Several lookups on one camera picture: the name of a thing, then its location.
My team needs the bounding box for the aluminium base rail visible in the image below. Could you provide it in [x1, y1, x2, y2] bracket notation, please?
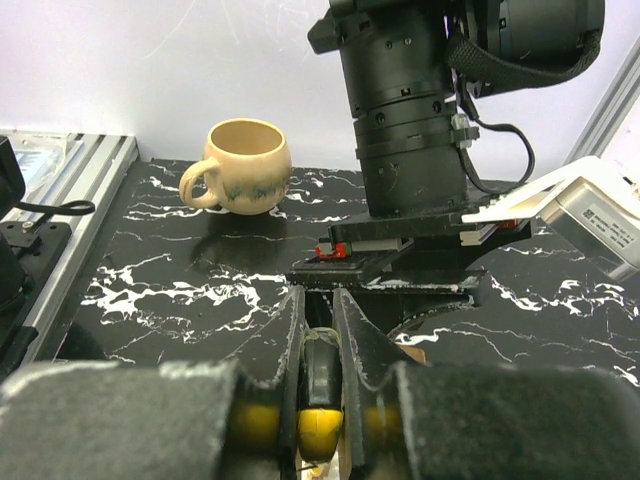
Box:
[1, 130, 139, 378]

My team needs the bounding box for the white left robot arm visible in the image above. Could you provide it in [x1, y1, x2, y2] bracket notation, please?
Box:
[287, 1, 605, 298]

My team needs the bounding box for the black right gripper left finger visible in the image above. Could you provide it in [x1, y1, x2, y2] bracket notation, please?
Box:
[1, 287, 305, 479]

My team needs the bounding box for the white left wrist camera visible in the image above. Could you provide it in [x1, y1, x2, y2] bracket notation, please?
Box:
[462, 156, 639, 282]

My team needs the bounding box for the beige ceramic mug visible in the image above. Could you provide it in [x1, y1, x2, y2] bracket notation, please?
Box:
[179, 118, 292, 216]

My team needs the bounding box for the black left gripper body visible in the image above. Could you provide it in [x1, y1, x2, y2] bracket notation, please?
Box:
[286, 215, 531, 306]

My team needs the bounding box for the yellow utility knife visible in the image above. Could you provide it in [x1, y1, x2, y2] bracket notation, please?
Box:
[296, 327, 344, 464]

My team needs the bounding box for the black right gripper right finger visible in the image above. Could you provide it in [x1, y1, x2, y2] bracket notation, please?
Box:
[333, 289, 639, 479]

